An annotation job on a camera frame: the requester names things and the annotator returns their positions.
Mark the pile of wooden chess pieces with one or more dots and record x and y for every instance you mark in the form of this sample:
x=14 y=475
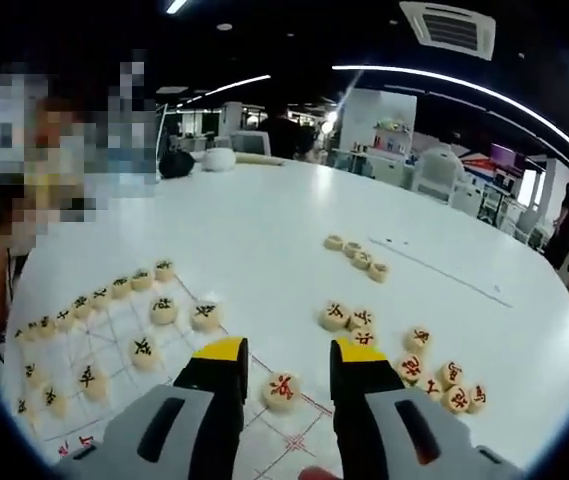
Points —
x=335 y=316

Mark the black round bag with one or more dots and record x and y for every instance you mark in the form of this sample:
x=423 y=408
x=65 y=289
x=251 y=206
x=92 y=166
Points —
x=176 y=164

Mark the purple screen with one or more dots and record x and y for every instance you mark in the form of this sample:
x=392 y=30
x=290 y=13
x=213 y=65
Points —
x=508 y=156

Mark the white desktop monitor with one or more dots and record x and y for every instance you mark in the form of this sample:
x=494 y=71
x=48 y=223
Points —
x=250 y=144

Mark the shelf with colourful items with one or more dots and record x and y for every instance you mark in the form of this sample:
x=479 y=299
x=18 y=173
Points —
x=391 y=137

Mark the arranged rows of chess pieces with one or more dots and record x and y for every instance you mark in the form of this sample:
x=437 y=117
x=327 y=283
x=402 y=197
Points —
x=164 y=310

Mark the white bowl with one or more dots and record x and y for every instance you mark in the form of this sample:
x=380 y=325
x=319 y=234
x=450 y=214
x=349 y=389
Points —
x=219 y=160

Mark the wooden rolling pin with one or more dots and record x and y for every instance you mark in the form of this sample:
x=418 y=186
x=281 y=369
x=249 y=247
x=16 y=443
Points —
x=259 y=160

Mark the round wooden chess piece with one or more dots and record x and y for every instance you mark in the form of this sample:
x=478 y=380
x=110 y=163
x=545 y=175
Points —
x=378 y=271
x=352 y=248
x=362 y=260
x=334 y=242

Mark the ceiling air conditioner vent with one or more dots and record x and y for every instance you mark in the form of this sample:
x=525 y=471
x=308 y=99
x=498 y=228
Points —
x=448 y=31

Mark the straight ceiling light strip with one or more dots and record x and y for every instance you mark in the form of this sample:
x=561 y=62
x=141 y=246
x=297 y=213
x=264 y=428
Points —
x=244 y=82

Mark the curved ceiling light strip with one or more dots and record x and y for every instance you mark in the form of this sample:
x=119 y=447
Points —
x=176 y=6
x=414 y=73

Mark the red blue wall graphic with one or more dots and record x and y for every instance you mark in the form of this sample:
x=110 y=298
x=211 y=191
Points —
x=479 y=164

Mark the white high-back chair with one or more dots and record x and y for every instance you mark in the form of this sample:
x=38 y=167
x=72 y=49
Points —
x=439 y=175

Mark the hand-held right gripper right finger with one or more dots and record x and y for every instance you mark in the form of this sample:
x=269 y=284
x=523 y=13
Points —
x=394 y=435

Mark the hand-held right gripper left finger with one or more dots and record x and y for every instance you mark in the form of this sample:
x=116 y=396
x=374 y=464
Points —
x=174 y=435

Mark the paper chessboard red grid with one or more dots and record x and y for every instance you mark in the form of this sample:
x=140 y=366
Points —
x=114 y=325

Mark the red-lettered round chess piece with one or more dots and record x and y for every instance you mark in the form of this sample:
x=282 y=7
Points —
x=281 y=391

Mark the person's right hand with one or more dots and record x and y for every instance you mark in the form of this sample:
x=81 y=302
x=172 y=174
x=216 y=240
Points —
x=319 y=474

